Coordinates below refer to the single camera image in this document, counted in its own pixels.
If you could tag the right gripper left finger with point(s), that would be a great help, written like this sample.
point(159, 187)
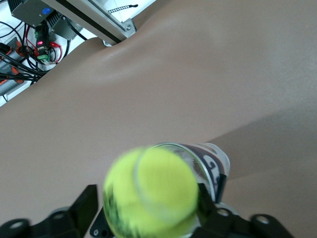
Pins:
point(85, 210)

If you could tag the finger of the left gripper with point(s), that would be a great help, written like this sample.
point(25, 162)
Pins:
point(222, 188)
point(99, 225)

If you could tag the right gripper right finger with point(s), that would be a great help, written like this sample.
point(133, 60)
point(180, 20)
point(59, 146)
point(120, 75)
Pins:
point(223, 223)

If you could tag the clear tennis ball tube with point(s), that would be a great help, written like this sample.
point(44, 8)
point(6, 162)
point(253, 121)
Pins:
point(210, 158)

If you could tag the yellow tennis ball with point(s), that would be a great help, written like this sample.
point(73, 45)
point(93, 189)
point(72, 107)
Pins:
point(151, 191)

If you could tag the brown table mat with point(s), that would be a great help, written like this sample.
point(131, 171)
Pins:
point(198, 74)

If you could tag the small green circuit board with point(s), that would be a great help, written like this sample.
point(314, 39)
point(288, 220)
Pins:
point(42, 55)

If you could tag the orange grey power strip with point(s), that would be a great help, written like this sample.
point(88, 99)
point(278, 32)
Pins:
point(5, 65)

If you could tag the grey finned box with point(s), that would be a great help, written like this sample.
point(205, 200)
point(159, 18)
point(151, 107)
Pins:
point(64, 29)

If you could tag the grey box with blue sticker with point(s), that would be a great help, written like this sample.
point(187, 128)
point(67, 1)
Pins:
point(29, 12)

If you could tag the aluminium profile beam with bracket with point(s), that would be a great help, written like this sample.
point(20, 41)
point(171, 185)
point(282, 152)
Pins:
point(99, 22)

